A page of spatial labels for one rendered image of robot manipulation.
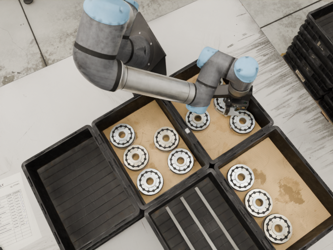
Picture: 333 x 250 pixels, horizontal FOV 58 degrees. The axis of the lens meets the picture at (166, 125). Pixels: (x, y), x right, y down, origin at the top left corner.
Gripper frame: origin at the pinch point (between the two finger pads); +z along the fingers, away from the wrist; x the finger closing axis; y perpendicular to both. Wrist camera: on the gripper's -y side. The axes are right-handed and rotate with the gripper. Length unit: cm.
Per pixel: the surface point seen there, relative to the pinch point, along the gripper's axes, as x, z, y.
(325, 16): 84, 36, 58
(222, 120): -4.5, 2.1, -0.3
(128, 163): -29.0, -0.7, -35.4
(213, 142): -14.5, 2.1, -2.8
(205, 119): -6.3, -0.8, -7.2
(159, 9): 118, 85, -52
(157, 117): -7.0, 2.1, -27.4
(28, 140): -22, 15, -87
